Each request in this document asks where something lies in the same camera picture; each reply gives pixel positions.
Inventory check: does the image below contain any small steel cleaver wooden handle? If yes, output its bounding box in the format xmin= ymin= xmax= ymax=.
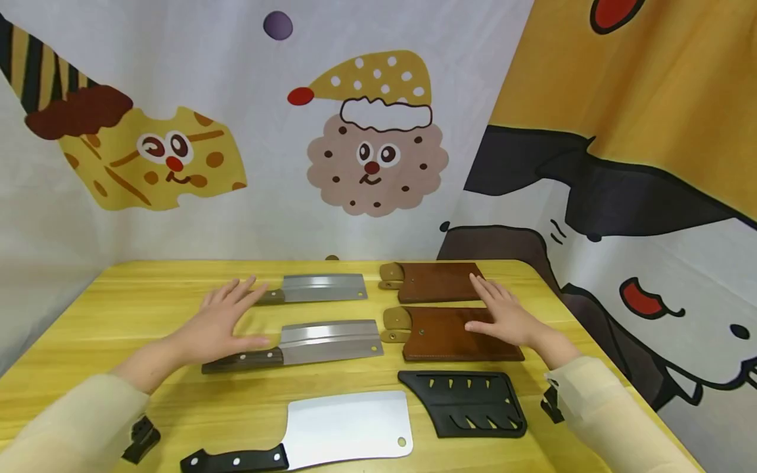
xmin=255 ymin=273 xmax=369 ymax=305

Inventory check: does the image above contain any person's left hand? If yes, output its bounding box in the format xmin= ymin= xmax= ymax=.
xmin=170 ymin=277 xmax=272 ymax=370

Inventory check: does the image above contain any person's left forearm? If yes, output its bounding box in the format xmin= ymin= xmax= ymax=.
xmin=0 ymin=338 xmax=187 ymax=473

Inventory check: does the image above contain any black plastic knife sheath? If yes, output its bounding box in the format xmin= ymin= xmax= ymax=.
xmin=397 ymin=370 xmax=528 ymax=439

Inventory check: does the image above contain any person's right hand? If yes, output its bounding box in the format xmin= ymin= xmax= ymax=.
xmin=464 ymin=273 xmax=549 ymax=353

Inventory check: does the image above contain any large brown leather knife sheath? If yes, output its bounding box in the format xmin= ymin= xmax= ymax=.
xmin=381 ymin=305 xmax=526 ymax=363

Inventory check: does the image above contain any person's right forearm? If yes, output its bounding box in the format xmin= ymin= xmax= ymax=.
xmin=530 ymin=330 xmax=704 ymax=473

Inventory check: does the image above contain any large cleaver black riveted handle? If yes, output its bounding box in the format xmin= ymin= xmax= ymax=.
xmin=179 ymin=390 xmax=414 ymax=473

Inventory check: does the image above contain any black wrist band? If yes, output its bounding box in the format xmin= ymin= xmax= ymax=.
xmin=121 ymin=415 xmax=162 ymax=465
xmin=539 ymin=384 xmax=566 ymax=424

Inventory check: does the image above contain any steel cleaver dark wooden handle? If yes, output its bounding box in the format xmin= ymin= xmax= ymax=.
xmin=201 ymin=319 xmax=384 ymax=375

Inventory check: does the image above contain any small brown leather knife sheath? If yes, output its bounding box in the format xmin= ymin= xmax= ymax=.
xmin=378 ymin=261 xmax=487 ymax=305

